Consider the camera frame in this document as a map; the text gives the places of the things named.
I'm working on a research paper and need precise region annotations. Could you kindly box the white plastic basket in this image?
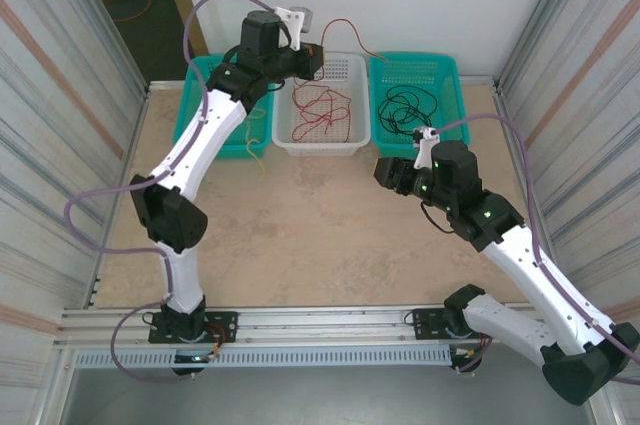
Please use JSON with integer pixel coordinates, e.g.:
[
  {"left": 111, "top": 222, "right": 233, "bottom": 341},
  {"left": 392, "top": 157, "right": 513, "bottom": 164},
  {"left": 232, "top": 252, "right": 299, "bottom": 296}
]
[{"left": 271, "top": 51, "right": 372, "bottom": 158}]

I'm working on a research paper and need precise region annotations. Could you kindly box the teal plastic basket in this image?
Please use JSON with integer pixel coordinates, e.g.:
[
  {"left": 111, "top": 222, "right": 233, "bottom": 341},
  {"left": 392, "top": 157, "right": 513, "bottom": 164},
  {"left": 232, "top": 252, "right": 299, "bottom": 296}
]
[
  {"left": 172, "top": 53, "right": 278, "bottom": 161},
  {"left": 368, "top": 51, "right": 472, "bottom": 159}
]

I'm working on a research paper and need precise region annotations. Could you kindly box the red black power lead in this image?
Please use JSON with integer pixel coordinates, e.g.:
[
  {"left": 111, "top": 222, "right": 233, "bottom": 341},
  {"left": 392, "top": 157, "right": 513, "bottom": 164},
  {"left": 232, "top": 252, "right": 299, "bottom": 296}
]
[
  {"left": 449, "top": 328, "right": 494, "bottom": 361},
  {"left": 207, "top": 322, "right": 237, "bottom": 361}
]

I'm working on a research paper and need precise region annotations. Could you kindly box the black controller device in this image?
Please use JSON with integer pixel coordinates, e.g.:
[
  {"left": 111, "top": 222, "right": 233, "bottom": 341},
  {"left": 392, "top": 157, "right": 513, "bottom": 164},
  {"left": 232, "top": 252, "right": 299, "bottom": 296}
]
[
  {"left": 448, "top": 344, "right": 485, "bottom": 376},
  {"left": 171, "top": 352, "right": 207, "bottom": 377}
]

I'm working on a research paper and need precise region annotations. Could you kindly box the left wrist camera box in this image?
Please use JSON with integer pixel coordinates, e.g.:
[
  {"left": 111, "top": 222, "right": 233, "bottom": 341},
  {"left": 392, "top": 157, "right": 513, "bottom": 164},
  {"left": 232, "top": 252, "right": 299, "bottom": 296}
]
[{"left": 272, "top": 5, "right": 316, "bottom": 52}]

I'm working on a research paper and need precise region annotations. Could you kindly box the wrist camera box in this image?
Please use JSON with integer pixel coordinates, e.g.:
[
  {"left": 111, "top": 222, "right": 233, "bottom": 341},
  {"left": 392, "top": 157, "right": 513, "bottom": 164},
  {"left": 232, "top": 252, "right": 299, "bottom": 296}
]
[
  {"left": 412, "top": 126, "right": 441, "bottom": 170},
  {"left": 272, "top": 5, "right": 316, "bottom": 52}
]

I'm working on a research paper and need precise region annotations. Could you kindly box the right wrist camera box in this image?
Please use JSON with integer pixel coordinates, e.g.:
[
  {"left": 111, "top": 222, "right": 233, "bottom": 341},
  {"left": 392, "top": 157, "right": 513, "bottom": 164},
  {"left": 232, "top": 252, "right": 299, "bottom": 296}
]
[{"left": 412, "top": 126, "right": 441, "bottom": 170}]

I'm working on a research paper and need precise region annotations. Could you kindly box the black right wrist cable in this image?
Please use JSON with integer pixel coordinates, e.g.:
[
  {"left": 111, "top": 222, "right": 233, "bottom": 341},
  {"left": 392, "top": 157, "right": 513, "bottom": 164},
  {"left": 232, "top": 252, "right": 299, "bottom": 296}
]
[{"left": 421, "top": 202, "right": 454, "bottom": 236}]

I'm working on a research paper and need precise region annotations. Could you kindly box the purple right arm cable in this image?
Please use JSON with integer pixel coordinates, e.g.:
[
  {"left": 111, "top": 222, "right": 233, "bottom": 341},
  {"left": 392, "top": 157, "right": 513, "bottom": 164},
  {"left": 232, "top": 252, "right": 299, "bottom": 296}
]
[{"left": 433, "top": 112, "right": 640, "bottom": 386}]

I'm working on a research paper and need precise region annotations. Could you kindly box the orange floor cable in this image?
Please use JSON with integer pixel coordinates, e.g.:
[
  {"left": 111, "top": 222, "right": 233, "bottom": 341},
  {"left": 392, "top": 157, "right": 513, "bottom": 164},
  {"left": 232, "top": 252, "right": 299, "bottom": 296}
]
[{"left": 118, "top": 0, "right": 157, "bottom": 25}]

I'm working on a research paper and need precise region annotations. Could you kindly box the black base cable loop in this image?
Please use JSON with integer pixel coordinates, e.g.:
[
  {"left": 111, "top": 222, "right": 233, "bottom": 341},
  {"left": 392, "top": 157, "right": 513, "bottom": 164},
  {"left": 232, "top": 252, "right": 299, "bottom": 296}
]
[{"left": 403, "top": 303, "right": 424, "bottom": 329}]

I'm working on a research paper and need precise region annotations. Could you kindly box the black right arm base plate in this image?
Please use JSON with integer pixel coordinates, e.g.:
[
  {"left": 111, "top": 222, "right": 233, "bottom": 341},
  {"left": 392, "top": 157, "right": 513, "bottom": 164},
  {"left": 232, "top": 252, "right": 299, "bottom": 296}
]
[{"left": 412, "top": 305, "right": 504, "bottom": 341}]

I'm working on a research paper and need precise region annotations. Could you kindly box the aluminium mounting rail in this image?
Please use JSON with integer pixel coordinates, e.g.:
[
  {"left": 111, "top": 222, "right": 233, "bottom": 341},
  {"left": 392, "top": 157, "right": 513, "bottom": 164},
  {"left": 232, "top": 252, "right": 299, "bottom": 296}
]
[{"left": 53, "top": 300, "right": 599, "bottom": 350}]

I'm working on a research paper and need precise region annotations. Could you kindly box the grey slotted cable duct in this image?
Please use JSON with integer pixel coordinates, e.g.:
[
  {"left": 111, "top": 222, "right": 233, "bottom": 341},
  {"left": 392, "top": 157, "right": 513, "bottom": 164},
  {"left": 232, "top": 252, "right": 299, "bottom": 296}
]
[{"left": 73, "top": 347, "right": 454, "bottom": 369}]

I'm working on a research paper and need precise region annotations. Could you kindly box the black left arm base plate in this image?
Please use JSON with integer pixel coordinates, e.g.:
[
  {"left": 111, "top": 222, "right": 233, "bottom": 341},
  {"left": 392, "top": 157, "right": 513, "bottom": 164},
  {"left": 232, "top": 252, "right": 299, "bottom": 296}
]
[{"left": 148, "top": 311, "right": 239, "bottom": 345}]

